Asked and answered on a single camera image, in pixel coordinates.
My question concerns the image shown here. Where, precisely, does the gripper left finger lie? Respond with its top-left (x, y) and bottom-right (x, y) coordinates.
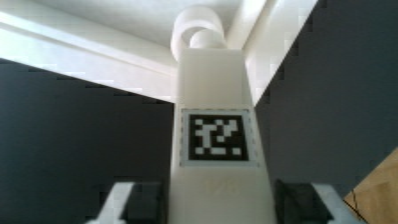
top-left (85, 182), bottom-right (166, 224)

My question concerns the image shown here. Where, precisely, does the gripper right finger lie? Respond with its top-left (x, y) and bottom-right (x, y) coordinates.
top-left (273, 179), bottom-right (367, 224)

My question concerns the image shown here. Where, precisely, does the white leg with tag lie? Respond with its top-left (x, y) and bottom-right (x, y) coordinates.
top-left (168, 29), bottom-right (277, 224)

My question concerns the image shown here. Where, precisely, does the white desk top tray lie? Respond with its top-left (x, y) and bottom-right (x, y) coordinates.
top-left (0, 0), bottom-right (318, 108)

